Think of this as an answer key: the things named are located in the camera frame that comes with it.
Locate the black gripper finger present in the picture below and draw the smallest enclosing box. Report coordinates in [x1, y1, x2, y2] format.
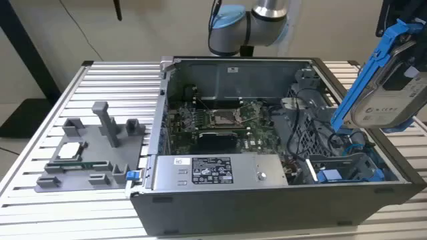
[382, 32, 427, 92]

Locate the hard disk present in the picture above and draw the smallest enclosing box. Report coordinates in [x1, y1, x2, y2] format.
[330, 18, 427, 135]

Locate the black power wire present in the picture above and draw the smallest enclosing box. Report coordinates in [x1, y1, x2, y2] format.
[329, 131, 350, 152]

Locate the perforated grey disk bay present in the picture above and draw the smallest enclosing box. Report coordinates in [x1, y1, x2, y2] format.
[270, 96, 338, 157]

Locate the low grey disk bay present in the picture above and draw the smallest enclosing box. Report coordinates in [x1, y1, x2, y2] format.
[306, 152, 385, 182]

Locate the blue drive carrier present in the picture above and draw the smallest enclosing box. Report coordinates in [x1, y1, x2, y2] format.
[317, 169, 346, 181]

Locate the metal socket cover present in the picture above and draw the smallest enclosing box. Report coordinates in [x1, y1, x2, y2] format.
[235, 103, 265, 123]

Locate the green motherboard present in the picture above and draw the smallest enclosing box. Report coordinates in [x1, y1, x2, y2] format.
[165, 98, 289, 156]

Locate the CPU socket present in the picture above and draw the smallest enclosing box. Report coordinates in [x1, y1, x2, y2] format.
[209, 109, 241, 126]

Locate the thin metal locking lever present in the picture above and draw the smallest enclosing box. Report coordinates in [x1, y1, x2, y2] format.
[194, 96, 213, 111]

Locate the black fan shroud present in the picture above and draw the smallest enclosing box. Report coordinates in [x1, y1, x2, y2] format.
[199, 131, 239, 154]

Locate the black PC case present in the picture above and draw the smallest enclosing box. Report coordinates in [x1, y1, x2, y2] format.
[125, 55, 427, 237]

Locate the silver power supply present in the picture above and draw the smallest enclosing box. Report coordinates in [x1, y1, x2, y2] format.
[150, 153, 290, 191]

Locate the black hanging rod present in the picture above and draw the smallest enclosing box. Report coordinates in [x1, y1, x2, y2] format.
[113, 0, 125, 21]

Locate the grey parts rack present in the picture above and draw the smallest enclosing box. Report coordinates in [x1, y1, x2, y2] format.
[35, 101, 147, 193]

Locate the green RAM stick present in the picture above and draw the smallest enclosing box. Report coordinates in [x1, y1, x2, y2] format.
[50, 161, 111, 170]

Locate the silver CPU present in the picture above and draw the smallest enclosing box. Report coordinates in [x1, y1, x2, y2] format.
[57, 142, 85, 160]

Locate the blue data wire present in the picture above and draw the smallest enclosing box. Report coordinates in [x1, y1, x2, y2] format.
[345, 141, 365, 173]

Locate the black round cable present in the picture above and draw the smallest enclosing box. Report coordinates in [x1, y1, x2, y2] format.
[287, 88, 335, 157]

